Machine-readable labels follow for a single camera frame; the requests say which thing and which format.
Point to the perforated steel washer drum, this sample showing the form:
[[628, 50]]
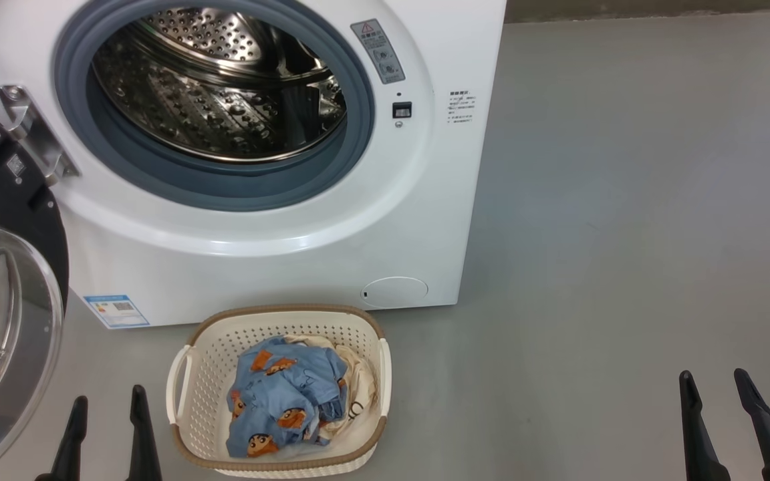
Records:
[[211, 100]]

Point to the grey rubber door gasket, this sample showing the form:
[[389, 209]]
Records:
[[224, 187]]

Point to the cream white garment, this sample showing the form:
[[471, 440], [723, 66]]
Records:
[[360, 384]]

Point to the metal door hinge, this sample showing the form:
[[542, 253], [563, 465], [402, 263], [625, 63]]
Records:
[[37, 133]]

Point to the blue cartoon-print garment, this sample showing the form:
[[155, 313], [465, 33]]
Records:
[[278, 401]]

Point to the white front-load washing machine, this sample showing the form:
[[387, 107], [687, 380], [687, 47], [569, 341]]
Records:
[[425, 200]]

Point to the round white filter cover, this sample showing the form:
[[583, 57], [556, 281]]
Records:
[[395, 292]]

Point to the blue energy label sticker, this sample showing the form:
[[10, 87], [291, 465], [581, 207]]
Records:
[[116, 311]]

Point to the grey warning label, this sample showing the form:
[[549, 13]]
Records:
[[378, 51]]

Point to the cream perforated laundry basket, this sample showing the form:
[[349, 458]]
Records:
[[204, 374]]

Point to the black text notice sticker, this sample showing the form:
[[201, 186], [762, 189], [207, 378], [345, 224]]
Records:
[[461, 107]]

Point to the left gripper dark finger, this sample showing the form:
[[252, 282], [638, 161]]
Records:
[[143, 447], [72, 447]]

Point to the black door latch socket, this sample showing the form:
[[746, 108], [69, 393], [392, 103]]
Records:
[[402, 110]]

